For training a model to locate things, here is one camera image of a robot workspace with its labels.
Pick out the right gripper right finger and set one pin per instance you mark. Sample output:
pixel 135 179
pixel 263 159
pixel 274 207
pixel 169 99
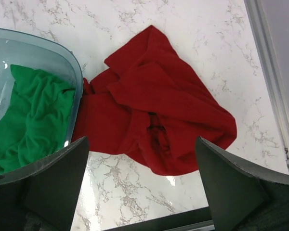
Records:
pixel 242 195

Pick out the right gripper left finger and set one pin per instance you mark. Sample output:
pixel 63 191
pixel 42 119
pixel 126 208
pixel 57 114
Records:
pixel 43 195

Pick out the clear teal plastic bin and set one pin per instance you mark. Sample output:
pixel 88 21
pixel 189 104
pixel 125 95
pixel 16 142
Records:
pixel 38 53

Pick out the red t shirt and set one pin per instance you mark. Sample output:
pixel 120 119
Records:
pixel 150 105

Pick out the green t shirt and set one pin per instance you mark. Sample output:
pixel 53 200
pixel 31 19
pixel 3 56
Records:
pixel 36 121

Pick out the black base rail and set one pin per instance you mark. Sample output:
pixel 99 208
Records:
pixel 169 222

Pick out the right aluminium frame post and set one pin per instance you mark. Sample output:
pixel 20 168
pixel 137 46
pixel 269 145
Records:
pixel 269 21

